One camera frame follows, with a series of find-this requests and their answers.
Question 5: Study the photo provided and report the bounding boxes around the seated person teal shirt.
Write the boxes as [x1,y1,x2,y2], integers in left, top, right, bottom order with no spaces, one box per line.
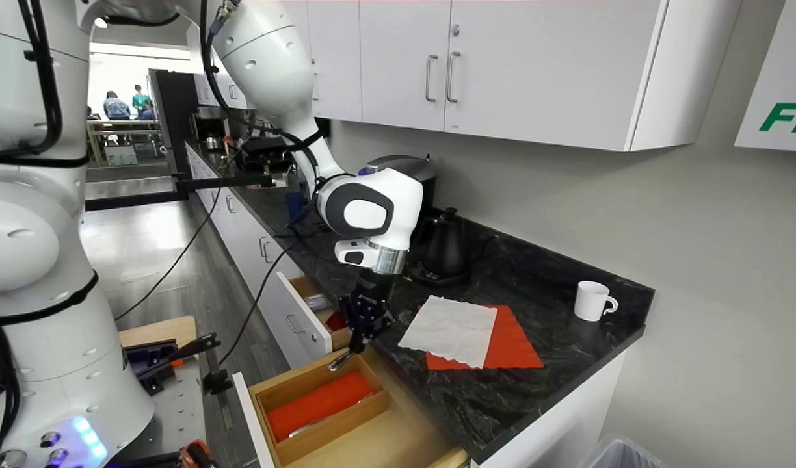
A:
[130,80,158,121]

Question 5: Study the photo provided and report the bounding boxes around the white mug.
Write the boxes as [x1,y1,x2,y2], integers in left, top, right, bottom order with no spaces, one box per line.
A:
[573,277,622,324]

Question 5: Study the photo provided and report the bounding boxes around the wooden box red lining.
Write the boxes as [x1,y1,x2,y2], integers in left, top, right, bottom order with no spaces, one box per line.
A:
[250,354,393,468]

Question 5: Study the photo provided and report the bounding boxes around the orange handled tool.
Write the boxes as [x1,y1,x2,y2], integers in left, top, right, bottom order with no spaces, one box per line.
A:
[173,440,221,468]

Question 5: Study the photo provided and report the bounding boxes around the black gooseneck kettle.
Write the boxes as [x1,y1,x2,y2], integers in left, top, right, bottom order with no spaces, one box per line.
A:
[409,204,474,288]

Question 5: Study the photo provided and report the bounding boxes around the large wooden drawer white front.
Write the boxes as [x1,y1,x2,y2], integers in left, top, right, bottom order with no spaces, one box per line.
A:
[228,341,471,468]

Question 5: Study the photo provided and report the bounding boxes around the silver knife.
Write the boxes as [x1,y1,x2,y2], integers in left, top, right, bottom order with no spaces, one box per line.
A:
[326,342,367,376]

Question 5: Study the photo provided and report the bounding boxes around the white wall cabinet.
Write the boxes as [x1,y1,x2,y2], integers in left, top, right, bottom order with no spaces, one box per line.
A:
[277,0,746,155]

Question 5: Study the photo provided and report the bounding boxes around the white lower cabinet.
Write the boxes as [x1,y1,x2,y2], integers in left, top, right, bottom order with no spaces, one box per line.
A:
[185,139,630,468]

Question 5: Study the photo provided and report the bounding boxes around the black stand foot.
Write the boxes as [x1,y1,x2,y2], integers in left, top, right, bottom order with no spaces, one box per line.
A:
[199,366,237,397]

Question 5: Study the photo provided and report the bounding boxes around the small wooden drawer white front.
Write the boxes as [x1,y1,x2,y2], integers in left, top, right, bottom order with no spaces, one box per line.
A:
[274,267,361,372]

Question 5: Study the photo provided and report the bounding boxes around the white paper napkin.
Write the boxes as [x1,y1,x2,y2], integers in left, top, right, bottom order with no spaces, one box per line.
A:
[394,293,502,372]

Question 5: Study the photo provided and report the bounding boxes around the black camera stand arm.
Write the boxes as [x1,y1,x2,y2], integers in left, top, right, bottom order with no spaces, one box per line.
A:
[84,169,275,212]

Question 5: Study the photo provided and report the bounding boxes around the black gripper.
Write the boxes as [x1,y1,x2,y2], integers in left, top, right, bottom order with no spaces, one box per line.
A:
[339,272,393,357]

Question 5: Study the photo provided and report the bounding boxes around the seated person blue shirt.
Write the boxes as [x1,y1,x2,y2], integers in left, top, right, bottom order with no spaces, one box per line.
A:
[102,89,132,121]

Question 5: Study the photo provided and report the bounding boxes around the light wooden board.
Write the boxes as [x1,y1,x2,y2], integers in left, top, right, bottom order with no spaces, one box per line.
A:
[117,312,199,354]

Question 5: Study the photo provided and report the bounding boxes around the black clamp red handle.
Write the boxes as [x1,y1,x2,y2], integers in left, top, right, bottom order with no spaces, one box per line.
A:
[120,332,223,396]

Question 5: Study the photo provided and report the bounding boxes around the red paper napkin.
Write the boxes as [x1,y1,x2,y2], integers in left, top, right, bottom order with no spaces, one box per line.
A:
[424,305,545,373]

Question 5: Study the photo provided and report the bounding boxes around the silver fork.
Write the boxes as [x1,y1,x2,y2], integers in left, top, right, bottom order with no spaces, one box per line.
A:
[277,416,335,442]

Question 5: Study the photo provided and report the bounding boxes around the thin black floor cable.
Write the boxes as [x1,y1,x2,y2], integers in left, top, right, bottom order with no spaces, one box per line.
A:
[110,184,228,324]
[214,245,294,373]

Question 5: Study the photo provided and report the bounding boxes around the black coffee machine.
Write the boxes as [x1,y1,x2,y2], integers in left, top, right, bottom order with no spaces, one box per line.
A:
[367,154,443,236]

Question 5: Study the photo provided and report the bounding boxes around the black exterior camera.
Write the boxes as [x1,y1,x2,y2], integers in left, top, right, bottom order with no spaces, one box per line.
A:
[234,133,300,177]

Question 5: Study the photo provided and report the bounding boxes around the white sign green letters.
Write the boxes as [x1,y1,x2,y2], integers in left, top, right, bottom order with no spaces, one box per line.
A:
[734,0,796,155]

